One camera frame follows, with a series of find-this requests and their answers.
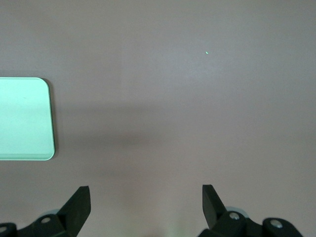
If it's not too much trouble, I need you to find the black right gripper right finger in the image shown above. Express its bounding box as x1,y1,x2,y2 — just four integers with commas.
197,184,308,237

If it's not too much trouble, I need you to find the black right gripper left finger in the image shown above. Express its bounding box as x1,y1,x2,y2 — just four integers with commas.
0,185,91,237

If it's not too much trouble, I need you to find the light green rectangular tray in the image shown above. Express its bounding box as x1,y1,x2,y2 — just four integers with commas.
0,77,56,161

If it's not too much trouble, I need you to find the brown table cover cloth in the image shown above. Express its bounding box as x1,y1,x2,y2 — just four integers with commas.
0,0,316,237

